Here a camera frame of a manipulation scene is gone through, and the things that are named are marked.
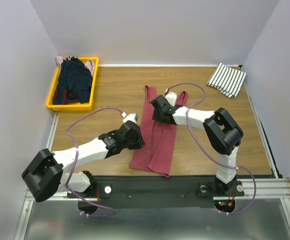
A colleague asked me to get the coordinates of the aluminium extrusion frame rail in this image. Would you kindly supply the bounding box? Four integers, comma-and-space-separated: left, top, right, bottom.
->
14, 111, 59, 240

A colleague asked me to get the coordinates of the pale pink tank top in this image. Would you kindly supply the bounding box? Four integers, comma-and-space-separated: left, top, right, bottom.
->
55, 56, 96, 76

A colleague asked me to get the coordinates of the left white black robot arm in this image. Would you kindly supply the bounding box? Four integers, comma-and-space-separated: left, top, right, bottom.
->
21, 120, 145, 203

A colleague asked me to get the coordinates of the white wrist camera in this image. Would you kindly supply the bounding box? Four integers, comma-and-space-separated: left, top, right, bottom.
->
165, 88, 177, 106
121, 112, 139, 124

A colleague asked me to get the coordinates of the maroon tank top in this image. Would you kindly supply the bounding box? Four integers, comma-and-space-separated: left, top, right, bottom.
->
130, 85, 177, 178

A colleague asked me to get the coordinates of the dark navy tank top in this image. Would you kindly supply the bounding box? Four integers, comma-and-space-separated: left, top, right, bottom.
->
52, 58, 93, 105

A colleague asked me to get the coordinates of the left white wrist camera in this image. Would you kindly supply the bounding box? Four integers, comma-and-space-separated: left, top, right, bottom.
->
121, 112, 139, 124

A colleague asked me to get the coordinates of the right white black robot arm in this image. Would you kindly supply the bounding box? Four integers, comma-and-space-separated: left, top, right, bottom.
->
150, 95, 244, 195

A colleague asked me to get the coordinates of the black white striped tank top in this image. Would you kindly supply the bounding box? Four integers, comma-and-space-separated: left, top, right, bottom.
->
207, 62, 246, 98

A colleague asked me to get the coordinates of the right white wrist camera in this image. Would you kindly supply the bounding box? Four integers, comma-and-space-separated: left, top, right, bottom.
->
165, 88, 177, 106

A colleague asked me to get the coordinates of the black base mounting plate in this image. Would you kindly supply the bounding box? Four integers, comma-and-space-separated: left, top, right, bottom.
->
80, 175, 245, 209

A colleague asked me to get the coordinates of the yellow plastic bin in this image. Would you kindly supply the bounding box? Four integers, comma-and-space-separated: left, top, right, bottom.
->
46, 56, 99, 111

